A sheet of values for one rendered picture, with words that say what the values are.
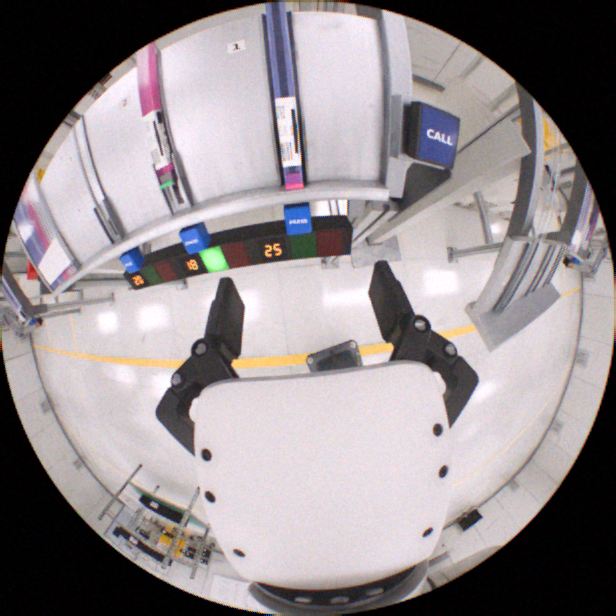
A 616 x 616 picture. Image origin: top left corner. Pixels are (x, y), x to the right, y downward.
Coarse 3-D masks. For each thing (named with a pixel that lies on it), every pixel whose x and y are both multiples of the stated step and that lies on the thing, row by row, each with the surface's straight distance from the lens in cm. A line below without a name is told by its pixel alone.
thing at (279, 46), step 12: (276, 12) 21; (276, 24) 20; (276, 36) 19; (288, 36) 19; (276, 48) 18; (288, 48) 18; (276, 60) 17; (288, 60) 17; (276, 72) 17; (288, 72) 17; (276, 84) 17; (288, 84) 17; (276, 96) 16; (288, 96) 16; (288, 168) 17; (300, 168) 17; (288, 180) 17; (300, 180) 17
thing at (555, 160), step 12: (552, 132) 26; (552, 144) 26; (552, 156) 25; (552, 168) 25; (552, 180) 25; (552, 192) 25; (552, 204) 25; (540, 216) 25; (540, 228) 25; (540, 240) 25; (528, 252) 26; (528, 264) 26; (516, 276) 27; (516, 288) 27; (504, 300) 28
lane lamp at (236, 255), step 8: (224, 248) 24; (232, 248) 24; (240, 248) 23; (224, 256) 25; (232, 256) 24; (240, 256) 24; (248, 256) 24; (232, 264) 25; (240, 264) 25; (248, 264) 25
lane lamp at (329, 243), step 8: (320, 232) 22; (328, 232) 22; (336, 232) 23; (320, 240) 23; (328, 240) 23; (336, 240) 23; (320, 248) 23; (328, 248) 24; (336, 248) 24; (320, 256) 24
